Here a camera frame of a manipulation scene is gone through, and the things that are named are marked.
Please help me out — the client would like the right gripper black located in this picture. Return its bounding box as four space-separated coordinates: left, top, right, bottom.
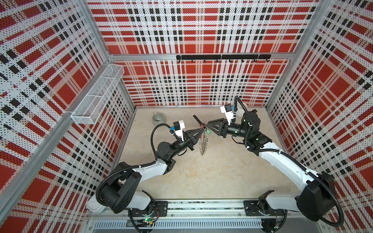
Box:
207 118 250 139

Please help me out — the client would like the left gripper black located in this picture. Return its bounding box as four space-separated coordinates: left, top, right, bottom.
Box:
169 128 203 159

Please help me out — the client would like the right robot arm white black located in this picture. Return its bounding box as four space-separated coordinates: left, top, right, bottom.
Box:
207 110 345 227

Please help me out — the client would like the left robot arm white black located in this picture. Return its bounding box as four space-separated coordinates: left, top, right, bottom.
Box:
86 127 206 216

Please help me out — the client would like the black wrist watch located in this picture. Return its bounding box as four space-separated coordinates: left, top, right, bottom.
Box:
193 115 206 128

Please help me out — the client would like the white ceramic mug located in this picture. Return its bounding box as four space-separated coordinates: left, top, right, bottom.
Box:
236 103 245 117

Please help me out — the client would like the grey ribbed ceramic cup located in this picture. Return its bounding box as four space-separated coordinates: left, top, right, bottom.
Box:
152 112 166 126

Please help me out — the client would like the white object beside base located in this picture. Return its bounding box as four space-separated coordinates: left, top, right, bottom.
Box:
86 195 106 214

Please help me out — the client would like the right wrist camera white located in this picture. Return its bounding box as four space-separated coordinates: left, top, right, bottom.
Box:
220 103 236 125

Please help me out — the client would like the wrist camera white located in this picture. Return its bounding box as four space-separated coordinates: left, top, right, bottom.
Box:
170 120 185 142
220 103 236 125

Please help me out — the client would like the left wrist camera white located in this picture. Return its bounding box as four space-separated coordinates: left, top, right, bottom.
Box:
170 120 185 142

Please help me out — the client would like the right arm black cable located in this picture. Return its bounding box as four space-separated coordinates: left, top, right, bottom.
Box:
234 96 345 227

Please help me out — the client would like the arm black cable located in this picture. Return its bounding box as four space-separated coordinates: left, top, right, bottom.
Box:
95 123 173 204
234 96 345 227

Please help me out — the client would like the black hook rail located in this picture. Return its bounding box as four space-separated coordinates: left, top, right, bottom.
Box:
176 54 272 61

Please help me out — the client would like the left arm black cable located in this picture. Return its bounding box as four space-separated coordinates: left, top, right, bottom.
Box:
95 123 173 204

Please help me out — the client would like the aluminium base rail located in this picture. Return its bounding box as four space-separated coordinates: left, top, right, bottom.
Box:
83 198 327 232

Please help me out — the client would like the white wire mesh basket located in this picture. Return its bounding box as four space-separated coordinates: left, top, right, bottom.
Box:
71 64 124 125

